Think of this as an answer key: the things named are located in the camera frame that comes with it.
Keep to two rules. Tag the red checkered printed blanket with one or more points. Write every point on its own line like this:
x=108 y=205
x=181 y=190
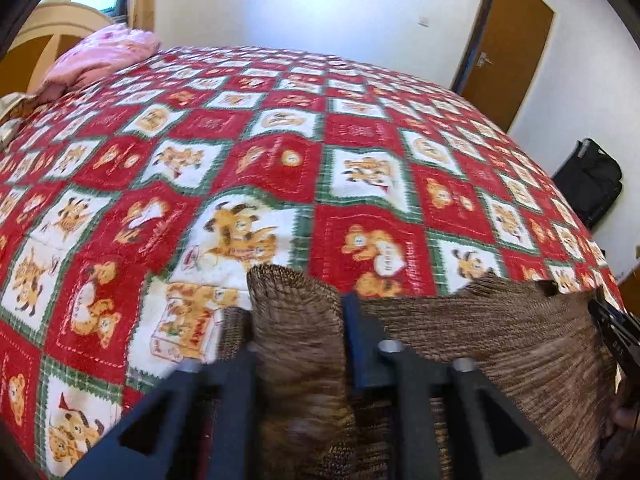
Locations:
x=280 y=160

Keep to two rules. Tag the wooden cabinet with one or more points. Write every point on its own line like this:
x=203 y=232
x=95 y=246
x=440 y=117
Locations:
x=631 y=290

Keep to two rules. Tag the brown wooden door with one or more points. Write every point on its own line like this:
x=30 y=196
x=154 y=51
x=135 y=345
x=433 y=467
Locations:
x=510 y=45

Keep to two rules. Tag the person's right hand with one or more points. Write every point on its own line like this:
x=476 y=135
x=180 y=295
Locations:
x=629 y=417

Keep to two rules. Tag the pink pillow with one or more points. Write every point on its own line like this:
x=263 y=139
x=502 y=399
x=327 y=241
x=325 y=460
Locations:
x=100 y=55

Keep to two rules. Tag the black suitcase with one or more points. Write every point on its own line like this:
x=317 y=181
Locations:
x=590 y=180

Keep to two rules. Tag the grey white cloth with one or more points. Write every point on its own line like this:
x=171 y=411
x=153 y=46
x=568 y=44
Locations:
x=12 y=120

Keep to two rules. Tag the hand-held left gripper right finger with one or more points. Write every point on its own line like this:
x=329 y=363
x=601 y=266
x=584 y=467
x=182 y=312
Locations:
x=357 y=340

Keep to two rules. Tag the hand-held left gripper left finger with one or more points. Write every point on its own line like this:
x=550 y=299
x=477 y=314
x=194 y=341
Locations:
x=235 y=385

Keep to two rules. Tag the cream wooden headboard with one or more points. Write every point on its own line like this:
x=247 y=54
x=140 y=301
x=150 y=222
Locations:
x=30 y=55

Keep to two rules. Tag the brown knit sweater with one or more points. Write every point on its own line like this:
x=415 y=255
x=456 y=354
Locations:
x=500 y=335

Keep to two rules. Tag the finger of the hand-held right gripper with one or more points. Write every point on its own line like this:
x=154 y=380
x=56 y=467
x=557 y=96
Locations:
x=617 y=332

